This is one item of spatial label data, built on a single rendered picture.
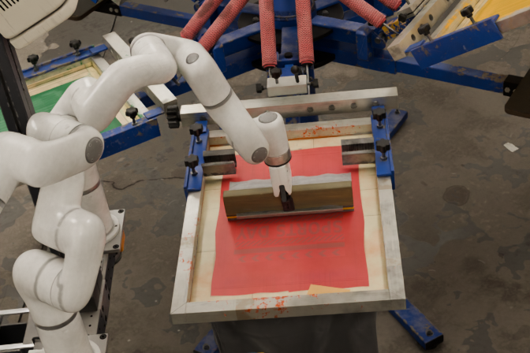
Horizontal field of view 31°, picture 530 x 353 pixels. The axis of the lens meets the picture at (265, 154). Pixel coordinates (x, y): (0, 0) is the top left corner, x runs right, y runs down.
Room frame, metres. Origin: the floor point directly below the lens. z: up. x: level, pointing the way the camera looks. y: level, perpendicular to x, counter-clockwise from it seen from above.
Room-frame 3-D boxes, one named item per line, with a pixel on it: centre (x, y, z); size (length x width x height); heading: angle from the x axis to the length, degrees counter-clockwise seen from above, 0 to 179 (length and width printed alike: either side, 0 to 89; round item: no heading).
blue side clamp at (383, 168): (2.27, -0.35, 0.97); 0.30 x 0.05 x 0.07; 173
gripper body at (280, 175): (2.06, -0.04, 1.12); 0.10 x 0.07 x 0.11; 173
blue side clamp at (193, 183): (2.34, 0.20, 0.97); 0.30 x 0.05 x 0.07; 173
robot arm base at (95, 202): (1.90, 0.47, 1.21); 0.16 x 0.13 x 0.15; 87
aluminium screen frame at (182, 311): (2.07, -0.04, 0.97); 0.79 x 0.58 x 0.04; 173
